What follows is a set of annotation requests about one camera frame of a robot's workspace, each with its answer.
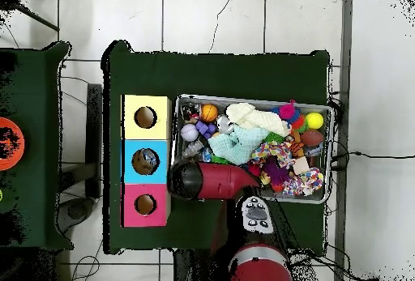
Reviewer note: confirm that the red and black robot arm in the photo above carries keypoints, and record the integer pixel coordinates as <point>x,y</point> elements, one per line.
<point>220,180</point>

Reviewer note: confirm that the wooden box with three holes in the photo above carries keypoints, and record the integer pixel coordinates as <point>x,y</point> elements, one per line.
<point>130,137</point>

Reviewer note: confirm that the clear mesh bin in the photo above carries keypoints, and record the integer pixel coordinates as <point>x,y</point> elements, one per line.
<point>305,198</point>

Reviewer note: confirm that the white ball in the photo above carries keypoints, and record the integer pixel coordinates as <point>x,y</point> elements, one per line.
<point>189,132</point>

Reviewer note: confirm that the green spiky ball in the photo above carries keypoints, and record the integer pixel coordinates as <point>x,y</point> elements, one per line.
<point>220,160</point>

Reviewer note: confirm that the silver can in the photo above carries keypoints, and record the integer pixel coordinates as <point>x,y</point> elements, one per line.
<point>224,123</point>

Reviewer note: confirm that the small orange basketball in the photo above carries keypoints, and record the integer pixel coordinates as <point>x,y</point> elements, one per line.
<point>209,112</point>

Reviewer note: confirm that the mint green cloth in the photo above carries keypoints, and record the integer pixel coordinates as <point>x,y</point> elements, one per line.
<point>240,143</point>

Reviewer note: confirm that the cream yellow cloth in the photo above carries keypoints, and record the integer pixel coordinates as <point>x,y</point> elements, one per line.
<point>259,119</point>

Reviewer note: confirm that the polka dot cloth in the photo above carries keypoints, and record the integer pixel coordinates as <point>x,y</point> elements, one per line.
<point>275,153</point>

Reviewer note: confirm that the pink spiky ball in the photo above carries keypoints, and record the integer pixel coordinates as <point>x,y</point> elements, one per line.
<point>286,110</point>

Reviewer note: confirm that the brown toy football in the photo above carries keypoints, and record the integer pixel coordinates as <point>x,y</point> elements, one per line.
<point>312,138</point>

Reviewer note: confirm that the green side table cloth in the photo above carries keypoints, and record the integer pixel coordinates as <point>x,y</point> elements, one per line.
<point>39,86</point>

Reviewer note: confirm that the orange disc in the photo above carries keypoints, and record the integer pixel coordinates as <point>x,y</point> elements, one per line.
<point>10,143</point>

